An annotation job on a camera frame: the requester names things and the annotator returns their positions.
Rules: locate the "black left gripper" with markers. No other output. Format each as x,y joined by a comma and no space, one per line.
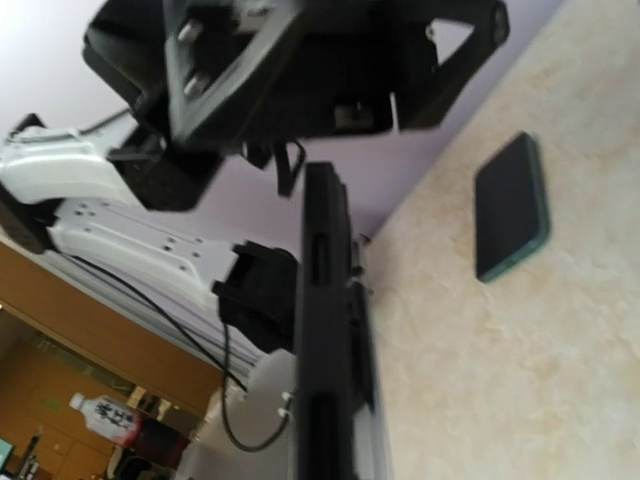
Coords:
213,75

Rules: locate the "black smartphone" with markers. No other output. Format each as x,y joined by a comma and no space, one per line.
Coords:
339,423
511,212

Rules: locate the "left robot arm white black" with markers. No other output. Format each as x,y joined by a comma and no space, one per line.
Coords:
89,193

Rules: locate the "plastic drink bottle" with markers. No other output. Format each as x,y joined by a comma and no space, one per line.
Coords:
109,418

